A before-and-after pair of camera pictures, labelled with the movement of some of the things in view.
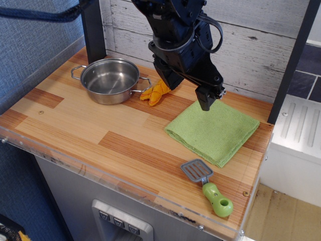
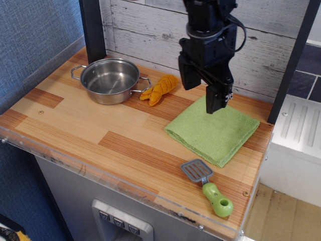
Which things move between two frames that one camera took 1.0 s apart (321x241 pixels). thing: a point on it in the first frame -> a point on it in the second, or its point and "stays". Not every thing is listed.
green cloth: [215, 135] stays
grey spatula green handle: [198, 171] stays
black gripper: [192, 59] -> [209, 52]
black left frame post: [94, 30] stays
